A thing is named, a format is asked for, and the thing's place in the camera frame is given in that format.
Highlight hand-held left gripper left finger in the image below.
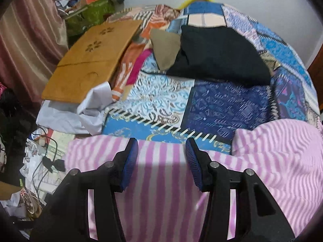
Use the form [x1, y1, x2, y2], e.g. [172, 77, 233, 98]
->
[30, 137, 139, 242]

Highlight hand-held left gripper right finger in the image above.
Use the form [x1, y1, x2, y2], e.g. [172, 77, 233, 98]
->
[185, 137, 296, 242]

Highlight pink white striped towel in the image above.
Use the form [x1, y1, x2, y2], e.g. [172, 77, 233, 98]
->
[62, 118, 323, 242]

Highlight blue patchwork quilt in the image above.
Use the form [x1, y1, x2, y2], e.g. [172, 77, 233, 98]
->
[102, 1, 321, 154]

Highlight white cloth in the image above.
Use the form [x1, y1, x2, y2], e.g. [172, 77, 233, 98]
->
[37, 82, 114, 135]

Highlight wooden lap board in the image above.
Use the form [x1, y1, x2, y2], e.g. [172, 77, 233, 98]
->
[41, 20, 143, 104]

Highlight orange striped printed sheet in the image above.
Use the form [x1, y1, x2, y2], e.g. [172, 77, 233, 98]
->
[106, 5, 182, 101]

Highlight black cloth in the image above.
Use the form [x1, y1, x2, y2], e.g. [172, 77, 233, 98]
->
[165, 25, 272, 86]

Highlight olive cloth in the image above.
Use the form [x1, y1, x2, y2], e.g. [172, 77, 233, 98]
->
[150, 28, 182, 71]

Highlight striped pink curtain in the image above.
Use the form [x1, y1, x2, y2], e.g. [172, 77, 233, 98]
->
[0, 0, 68, 101]

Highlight black charger cable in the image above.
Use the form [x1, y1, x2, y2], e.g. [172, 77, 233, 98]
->
[31, 126, 66, 207]

